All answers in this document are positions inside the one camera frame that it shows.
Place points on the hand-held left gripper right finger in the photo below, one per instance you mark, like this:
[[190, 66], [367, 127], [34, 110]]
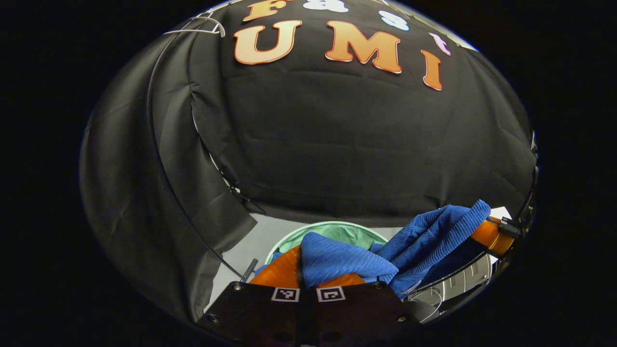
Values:
[[361, 313]]

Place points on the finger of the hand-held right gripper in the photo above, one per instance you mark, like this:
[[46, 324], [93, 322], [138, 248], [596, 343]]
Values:
[[489, 236]]

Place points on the black metal clothes rack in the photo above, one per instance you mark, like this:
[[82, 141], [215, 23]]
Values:
[[248, 271]]

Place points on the blue ribbed knit jacket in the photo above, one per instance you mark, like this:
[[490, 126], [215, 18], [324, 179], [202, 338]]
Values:
[[347, 260]]

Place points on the black backdrop cloth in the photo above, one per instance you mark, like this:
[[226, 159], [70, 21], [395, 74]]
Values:
[[337, 144]]

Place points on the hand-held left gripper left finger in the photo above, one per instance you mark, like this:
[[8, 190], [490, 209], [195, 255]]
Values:
[[255, 313]]

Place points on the green laundry hamper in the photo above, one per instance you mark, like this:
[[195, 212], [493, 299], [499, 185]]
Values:
[[337, 231]]

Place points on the white flat sheet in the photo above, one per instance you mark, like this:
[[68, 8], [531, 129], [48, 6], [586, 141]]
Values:
[[501, 213]]

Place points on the white plastic clothes hanger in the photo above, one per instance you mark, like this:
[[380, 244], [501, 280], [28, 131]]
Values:
[[193, 32]]

